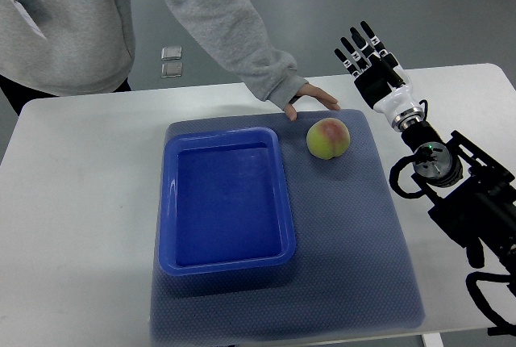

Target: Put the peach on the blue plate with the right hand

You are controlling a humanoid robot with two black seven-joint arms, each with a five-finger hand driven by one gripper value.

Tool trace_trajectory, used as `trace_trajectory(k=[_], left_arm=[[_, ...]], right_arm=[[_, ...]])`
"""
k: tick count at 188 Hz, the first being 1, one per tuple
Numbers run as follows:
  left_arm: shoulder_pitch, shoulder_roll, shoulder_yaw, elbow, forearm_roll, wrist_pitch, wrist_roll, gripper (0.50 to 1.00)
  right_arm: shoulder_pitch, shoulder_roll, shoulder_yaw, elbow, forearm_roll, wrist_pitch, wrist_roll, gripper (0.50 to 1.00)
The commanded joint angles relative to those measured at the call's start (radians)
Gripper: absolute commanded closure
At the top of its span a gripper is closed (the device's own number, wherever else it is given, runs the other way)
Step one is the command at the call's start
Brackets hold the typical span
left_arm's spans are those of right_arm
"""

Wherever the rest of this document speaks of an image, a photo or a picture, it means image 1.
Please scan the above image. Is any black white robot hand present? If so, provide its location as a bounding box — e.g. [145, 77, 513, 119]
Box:
[334, 21, 425, 132]

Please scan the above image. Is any person's bare hand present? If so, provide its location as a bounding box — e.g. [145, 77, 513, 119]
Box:
[283, 83, 341, 121]

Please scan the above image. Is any green red peach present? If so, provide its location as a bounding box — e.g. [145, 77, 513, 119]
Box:
[306, 118, 351, 160]

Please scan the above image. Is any grey sweatshirt sleeve forearm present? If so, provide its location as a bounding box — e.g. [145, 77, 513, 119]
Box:
[164, 0, 306, 110]

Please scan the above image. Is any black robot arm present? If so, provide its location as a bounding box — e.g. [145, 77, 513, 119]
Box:
[389, 100, 515, 336]

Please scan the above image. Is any lower metal floor plate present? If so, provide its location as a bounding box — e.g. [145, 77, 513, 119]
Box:
[160, 62, 183, 78]

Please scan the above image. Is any metal floor plate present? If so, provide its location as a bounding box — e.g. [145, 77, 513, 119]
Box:
[160, 62, 183, 78]
[160, 46, 182, 61]

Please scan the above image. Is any upper metal floor plate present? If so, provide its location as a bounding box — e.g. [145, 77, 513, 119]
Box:
[160, 46, 182, 61]

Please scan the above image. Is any blue plastic tray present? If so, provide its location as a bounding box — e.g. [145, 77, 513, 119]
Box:
[157, 128, 296, 277]

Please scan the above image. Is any blue grey textured mat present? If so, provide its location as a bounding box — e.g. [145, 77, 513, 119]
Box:
[150, 110, 425, 346]

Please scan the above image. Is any grey sweatshirt torso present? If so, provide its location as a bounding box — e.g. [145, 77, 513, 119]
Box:
[1, 0, 135, 96]

